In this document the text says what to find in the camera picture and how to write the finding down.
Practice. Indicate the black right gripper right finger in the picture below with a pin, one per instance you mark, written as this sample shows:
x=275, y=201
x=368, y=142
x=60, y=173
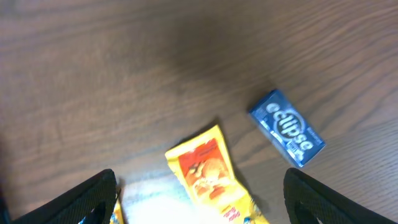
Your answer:
x=309, y=201

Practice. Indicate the large yellow snack packet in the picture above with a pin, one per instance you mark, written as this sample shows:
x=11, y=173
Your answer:
x=203, y=166

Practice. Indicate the blue Eclipse candy pack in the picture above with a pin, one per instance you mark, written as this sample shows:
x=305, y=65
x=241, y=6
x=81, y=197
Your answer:
x=286, y=128

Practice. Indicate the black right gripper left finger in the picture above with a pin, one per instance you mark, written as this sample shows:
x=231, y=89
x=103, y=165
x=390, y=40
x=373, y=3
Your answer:
x=92, y=201

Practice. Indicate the small yellow snack packet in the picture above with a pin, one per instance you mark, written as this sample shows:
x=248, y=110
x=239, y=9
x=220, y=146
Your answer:
x=117, y=215

